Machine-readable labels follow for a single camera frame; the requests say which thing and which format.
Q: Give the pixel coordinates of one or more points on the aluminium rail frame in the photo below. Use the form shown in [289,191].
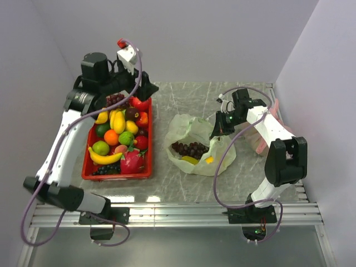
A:
[181,210]

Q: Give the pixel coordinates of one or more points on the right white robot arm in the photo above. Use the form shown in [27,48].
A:
[287,158]

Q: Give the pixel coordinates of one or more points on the yellow fake lemon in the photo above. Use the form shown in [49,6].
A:
[209,160]

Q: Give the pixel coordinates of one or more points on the purple grape bunch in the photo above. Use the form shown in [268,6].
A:
[115,98]
[193,149]

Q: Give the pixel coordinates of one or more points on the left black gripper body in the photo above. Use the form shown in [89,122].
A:
[123,80]

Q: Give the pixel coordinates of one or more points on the red plastic crate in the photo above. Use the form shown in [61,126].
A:
[89,166]

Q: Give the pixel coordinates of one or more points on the dark blue grape bunch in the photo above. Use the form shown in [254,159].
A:
[111,169]

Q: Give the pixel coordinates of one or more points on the purple grape bunch top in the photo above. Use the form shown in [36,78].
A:
[115,98]

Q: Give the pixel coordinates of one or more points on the pink fake dragon fruit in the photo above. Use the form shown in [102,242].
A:
[132,162]

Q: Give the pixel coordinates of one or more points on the pink plastic bag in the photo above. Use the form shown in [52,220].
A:
[264,133]

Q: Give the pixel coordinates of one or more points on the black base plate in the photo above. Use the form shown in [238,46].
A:
[103,226]
[253,221]

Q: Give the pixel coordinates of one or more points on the orange fake orange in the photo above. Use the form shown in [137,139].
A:
[111,137]

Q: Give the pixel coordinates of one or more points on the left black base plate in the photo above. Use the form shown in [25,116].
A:
[103,226]

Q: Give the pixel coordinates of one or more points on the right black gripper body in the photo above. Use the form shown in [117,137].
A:
[227,122]

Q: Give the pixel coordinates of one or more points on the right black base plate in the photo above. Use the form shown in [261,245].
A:
[253,221]

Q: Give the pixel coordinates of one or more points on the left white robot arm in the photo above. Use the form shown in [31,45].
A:
[99,79]

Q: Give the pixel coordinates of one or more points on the fake peach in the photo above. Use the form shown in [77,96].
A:
[120,149]

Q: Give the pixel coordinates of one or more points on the red orange fake fruit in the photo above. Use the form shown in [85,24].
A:
[143,120]

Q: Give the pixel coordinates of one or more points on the light green fake lime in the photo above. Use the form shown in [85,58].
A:
[101,148]

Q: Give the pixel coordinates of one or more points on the yellow fake starfruit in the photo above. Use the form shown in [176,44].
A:
[190,160]

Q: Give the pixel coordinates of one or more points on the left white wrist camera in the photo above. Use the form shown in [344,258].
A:
[127,55]

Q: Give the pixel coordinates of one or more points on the yellow fake banana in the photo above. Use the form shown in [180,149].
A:
[104,160]

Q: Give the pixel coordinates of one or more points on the dark green fake avocado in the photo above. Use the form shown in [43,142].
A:
[101,129]

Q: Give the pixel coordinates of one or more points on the green avocado print plastic bag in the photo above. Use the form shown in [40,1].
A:
[186,129]

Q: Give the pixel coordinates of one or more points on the red fake apple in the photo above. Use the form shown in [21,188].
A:
[142,106]

